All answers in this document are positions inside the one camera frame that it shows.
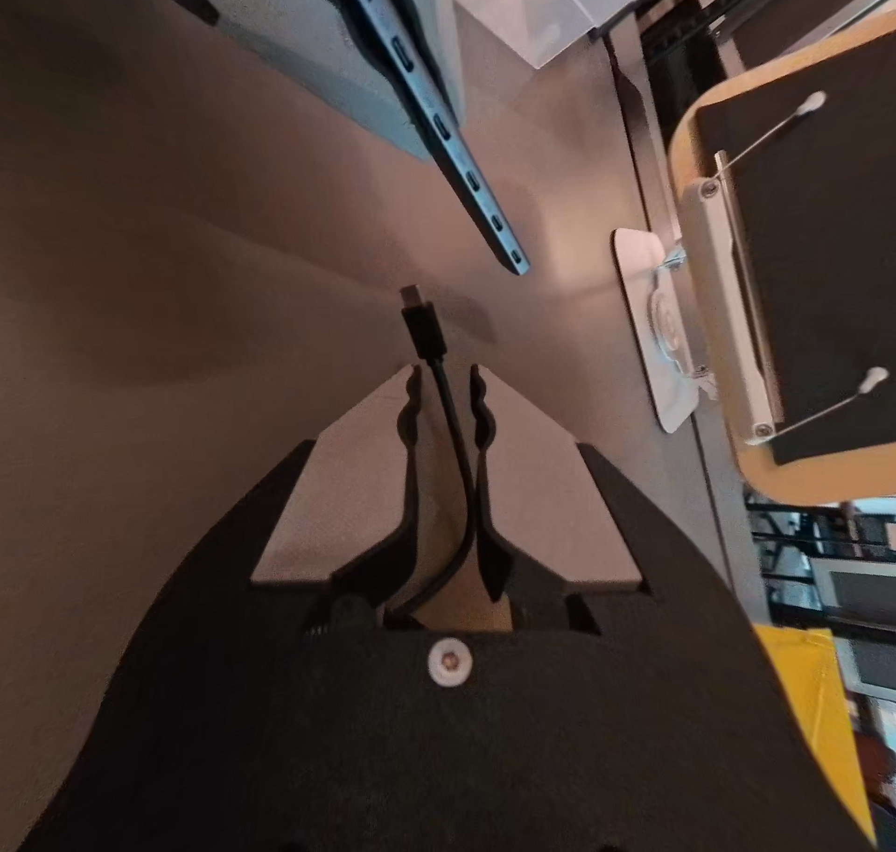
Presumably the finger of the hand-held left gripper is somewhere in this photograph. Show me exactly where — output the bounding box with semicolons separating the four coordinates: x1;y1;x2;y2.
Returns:
171;0;437;162
378;0;467;129

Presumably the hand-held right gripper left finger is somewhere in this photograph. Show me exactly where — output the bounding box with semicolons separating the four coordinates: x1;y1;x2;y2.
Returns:
251;364;423;597

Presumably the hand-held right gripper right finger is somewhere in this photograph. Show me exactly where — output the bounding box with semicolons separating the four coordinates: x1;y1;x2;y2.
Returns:
468;364;644;602

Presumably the slim grey usb hub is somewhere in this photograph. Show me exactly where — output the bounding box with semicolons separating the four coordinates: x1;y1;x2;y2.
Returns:
328;0;531;277

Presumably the black usb-c cable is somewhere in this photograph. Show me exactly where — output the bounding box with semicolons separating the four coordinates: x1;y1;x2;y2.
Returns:
384;283;478;623

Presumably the clear plastic storage bin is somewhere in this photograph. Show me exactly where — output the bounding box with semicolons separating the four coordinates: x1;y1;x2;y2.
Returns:
451;0;679;70

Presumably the yellow plastic object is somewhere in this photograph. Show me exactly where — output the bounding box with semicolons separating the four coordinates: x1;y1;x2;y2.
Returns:
752;624;877;847

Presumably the wooden-framed black board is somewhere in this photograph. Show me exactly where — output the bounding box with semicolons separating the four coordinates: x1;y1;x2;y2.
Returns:
668;10;896;504

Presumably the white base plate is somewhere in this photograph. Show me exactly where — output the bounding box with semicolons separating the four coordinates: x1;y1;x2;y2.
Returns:
612;227;702;435

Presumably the white mounting bracket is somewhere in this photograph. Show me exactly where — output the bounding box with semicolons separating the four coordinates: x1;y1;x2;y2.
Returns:
682;152;779;444

